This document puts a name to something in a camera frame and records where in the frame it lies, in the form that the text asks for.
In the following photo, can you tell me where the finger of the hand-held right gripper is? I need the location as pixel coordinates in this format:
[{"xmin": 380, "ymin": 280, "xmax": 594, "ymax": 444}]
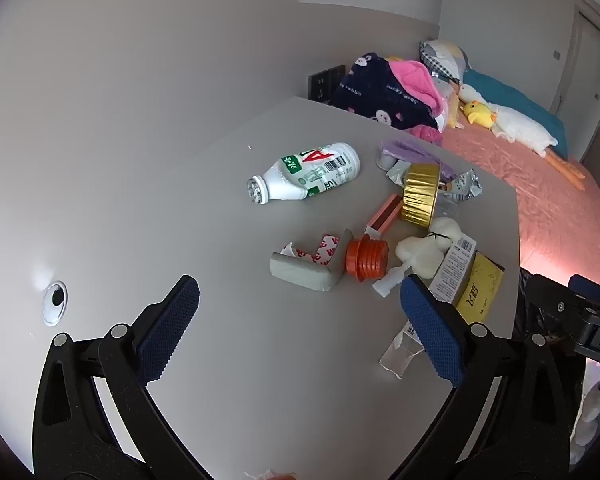
[{"xmin": 522, "ymin": 272, "xmax": 600, "ymax": 333}]

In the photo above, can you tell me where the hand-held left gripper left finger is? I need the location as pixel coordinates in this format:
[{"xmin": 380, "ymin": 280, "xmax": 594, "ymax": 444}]
[{"xmin": 32, "ymin": 275, "xmax": 216, "ymax": 480}]

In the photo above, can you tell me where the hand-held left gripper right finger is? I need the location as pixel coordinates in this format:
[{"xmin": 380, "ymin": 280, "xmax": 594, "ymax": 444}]
[{"xmin": 395, "ymin": 275, "xmax": 576, "ymax": 480}]

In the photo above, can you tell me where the clear plastic measuring cup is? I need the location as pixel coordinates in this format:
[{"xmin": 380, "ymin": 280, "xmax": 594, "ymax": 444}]
[{"xmin": 379, "ymin": 327, "xmax": 426, "ymax": 380}]

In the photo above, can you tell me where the gold foil baking cup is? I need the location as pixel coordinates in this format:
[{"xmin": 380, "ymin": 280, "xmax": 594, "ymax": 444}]
[{"xmin": 400, "ymin": 162, "xmax": 442, "ymax": 226}]

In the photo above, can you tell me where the white plastic nozzle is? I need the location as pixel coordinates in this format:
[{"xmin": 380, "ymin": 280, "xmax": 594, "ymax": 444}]
[{"xmin": 372, "ymin": 260, "xmax": 411, "ymax": 298}]

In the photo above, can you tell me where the yellow packet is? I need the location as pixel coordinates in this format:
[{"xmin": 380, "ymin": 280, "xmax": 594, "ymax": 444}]
[{"xmin": 452, "ymin": 252, "xmax": 506, "ymax": 321}]

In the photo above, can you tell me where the white printed label card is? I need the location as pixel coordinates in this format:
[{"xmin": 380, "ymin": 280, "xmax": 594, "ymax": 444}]
[{"xmin": 427, "ymin": 234, "xmax": 478, "ymax": 303}]

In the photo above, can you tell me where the white plush toy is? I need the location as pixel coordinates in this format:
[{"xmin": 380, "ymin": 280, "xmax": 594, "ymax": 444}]
[{"xmin": 395, "ymin": 217, "xmax": 462, "ymax": 281}]

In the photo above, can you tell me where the pink bed sheet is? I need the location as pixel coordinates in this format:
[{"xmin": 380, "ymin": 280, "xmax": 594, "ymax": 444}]
[{"xmin": 437, "ymin": 125, "xmax": 600, "ymax": 281}]

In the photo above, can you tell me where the orange ribbed plastic cap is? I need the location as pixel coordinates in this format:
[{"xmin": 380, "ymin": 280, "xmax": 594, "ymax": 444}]
[{"xmin": 345, "ymin": 234, "xmax": 390, "ymax": 281}]

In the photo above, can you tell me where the small pink box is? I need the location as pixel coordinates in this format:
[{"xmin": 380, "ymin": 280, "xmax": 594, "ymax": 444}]
[{"xmin": 366, "ymin": 193, "xmax": 403, "ymax": 234}]

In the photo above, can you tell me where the grey foam corner guard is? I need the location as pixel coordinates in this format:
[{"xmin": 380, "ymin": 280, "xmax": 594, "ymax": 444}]
[{"xmin": 270, "ymin": 229, "xmax": 355, "ymax": 292}]

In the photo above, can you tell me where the crumpled silver wrapper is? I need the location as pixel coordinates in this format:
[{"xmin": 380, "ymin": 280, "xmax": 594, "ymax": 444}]
[{"xmin": 437, "ymin": 167, "xmax": 483, "ymax": 204}]

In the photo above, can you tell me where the white goose plush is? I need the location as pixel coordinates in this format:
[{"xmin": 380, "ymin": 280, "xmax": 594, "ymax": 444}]
[{"xmin": 457, "ymin": 84, "xmax": 588, "ymax": 191}]

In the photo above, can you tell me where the purple plastic bag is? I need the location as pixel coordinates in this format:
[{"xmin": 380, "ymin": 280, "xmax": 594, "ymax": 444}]
[{"xmin": 378, "ymin": 139, "xmax": 458, "ymax": 181}]

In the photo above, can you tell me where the white milk drink bottle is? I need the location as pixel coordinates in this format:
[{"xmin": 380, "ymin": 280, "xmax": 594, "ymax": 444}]
[{"xmin": 245, "ymin": 142, "xmax": 361, "ymax": 206}]

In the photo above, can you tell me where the yellow duck plush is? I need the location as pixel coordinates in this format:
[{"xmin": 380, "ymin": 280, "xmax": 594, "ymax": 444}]
[{"xmin": 461, "ymin": 101, "xmax": 497, "ymax": 128}]

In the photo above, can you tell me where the grey wardrobe door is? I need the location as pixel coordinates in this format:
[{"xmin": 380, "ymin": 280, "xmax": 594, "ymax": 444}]
[{"xmin": 550, "ymin": 5, "xmax": 600, "ymax": 181}]

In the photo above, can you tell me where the navy printed fleece blanket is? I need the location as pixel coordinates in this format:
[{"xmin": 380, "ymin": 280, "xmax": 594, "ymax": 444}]
[{"xmin": 327, "ymin": 52, "xmax": 441, "ymax": 131}]

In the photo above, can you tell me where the pink fleece blanket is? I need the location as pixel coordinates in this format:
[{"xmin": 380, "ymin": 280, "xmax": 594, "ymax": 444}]
[{"xmin": 387, "ymin": 59, "xmax": 443, "ymax": 116}]

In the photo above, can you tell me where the checkered pillow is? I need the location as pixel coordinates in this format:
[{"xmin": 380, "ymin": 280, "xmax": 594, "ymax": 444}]
[{"xmin": 420, "ymin": 39, "xmax": 468, "ymax": 83}]

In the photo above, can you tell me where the round table cable grommet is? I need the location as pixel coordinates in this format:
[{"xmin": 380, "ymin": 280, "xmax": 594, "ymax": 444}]
[{"xmin": 42, "ymin": 282, "xmax": 68, "ymax": 325}]

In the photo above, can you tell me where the black wall socket panel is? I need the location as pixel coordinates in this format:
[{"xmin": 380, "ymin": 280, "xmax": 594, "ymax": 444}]
[{"xmin": 307, "ymin": 64, "xmax": 346, "ymax": 103}]

